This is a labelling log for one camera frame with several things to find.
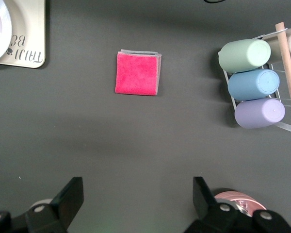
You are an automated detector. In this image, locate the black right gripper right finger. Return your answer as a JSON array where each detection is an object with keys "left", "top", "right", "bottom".
[{"left": 184, "top": 176, "right": 291, "bottom": 233}]

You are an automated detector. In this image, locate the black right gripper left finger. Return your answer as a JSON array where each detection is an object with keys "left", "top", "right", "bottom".
[{"left": 0, "top": 176, "right": 84, "bottom": 233}]

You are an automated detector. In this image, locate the white plate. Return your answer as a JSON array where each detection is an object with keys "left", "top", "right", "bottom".
[{"left": 0, "top": 0, "right": 13, "bottom": 64}]

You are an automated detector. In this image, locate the pink round tape roll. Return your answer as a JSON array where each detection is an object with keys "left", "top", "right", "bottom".
[{"left": 213, "top": 188, "right": 267, "bottom": 218}]

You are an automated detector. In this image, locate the pale purple cup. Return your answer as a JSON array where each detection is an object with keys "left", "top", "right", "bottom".
[{"left": 234, "top": 98, "right": 286, "bottom": 130}]

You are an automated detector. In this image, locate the pale blue cup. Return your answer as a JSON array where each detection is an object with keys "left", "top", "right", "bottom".
[{"left": 227, "top": 69, "right": 281, "bottom": 102}]

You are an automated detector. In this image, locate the pink folded cloth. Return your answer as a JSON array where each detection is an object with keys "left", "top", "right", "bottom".
[{"left": 114, "top": 49, "right": 162, "bottom": 97}]

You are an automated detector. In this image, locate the pale green cup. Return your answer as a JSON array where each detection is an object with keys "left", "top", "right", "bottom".
[{"left": 217, "top": 38, "right": 272, "bottom": 74}]

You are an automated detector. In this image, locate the cream tray with lettering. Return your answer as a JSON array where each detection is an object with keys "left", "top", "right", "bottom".
[{"left": 0, "top": 0, "right": 46, "bottom": 69}]

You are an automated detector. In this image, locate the wire cup rack, wooden handle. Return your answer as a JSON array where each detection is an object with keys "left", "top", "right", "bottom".
[{"left": 222, "top": 21, "right": 291, "bottom": 139}]

